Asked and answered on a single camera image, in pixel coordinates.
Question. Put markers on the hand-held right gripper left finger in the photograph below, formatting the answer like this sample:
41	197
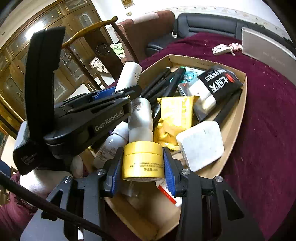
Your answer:
113	171

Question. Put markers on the teal packet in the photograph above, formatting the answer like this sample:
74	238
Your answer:
190	76

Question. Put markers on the black and white packet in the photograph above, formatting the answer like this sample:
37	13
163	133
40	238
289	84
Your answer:
217	85

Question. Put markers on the clear case red contents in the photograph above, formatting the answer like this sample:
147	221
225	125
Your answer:
165	188

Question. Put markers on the patterned cloth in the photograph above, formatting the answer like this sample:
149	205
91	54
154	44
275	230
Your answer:
118	49
99	64

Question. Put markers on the brown upholstered chair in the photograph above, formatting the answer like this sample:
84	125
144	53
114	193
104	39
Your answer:
148	30

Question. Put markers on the white square box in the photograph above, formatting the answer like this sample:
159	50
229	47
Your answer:
201	143

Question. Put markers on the yellow foil packet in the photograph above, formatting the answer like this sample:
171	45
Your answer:
175	118

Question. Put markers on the white key fob pink charm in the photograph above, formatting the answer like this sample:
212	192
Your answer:
220	49

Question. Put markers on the group of black pens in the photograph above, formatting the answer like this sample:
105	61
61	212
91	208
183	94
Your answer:
177	75

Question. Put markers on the glossy black tube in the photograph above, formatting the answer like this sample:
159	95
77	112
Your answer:
156	112
227	106

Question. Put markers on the cardboard box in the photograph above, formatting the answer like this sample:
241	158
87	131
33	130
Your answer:
231	129

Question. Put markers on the wooden chair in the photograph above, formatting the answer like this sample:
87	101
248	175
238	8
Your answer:
104	44

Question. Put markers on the black pen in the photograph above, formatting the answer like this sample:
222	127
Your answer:
165	89
159	77

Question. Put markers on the person's left forearm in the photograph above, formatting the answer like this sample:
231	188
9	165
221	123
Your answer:
13	208

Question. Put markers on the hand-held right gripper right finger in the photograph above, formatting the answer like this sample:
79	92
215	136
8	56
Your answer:
168	169

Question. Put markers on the white bottle narrow neck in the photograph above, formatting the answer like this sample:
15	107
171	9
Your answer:
141	115

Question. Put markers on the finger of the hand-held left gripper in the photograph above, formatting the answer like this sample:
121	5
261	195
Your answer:
104	91
124	92

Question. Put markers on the small yellow wall sign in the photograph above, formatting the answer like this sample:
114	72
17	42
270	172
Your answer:
128	2

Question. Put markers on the person's left hand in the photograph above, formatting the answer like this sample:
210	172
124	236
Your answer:
76	165

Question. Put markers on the white bottle with text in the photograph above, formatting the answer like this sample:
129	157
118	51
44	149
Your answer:
111	146

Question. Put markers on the long grey box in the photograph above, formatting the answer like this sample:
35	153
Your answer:
266	51

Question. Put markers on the white bottle wide cap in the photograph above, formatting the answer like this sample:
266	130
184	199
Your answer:
128	74

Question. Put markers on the yellow jar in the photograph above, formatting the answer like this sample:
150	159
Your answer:
142	160

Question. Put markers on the wooden glass cabinet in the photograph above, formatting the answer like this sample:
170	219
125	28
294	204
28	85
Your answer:
23	58

